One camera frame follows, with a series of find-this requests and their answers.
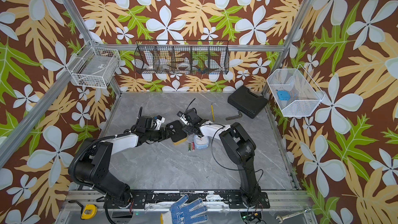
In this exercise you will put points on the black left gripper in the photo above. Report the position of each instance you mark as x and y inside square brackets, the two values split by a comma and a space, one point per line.
[162, 137]

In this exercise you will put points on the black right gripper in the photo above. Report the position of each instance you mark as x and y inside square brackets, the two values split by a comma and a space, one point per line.
[187, 129]

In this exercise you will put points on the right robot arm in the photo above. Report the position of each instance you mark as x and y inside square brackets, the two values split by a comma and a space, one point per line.
[239, 146]

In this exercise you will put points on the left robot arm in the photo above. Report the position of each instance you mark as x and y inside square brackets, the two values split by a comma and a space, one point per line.
[90, 166]

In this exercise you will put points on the grey allen wrench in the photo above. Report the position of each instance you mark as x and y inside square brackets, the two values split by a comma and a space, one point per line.
[239, 115]

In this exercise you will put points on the black plastic tool case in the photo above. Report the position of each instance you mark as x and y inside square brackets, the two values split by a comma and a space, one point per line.
[247, 102]

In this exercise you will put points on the blue dotted work glove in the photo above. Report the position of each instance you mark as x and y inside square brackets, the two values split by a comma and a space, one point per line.
[182, 212]

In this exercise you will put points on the blue object in basket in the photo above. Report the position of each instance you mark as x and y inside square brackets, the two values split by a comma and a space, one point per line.
[283, 95]

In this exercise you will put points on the yellow tape measure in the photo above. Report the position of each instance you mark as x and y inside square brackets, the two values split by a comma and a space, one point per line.
[89, 211]

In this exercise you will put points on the silver spanner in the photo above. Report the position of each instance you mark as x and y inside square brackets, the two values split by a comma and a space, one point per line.
[281, 219]

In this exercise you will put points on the black wire basket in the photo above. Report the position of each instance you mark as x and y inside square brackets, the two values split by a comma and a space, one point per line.
[188, 57]

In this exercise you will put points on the white wire basket left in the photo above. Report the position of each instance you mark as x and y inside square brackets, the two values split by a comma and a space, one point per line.
[94, 66]

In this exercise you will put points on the white wire basket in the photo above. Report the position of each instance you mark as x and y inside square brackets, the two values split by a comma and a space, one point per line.
[305, 93]
[94, 66]

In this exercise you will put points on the white wire basket right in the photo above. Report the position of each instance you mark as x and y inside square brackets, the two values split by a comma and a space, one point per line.
[305, 93]

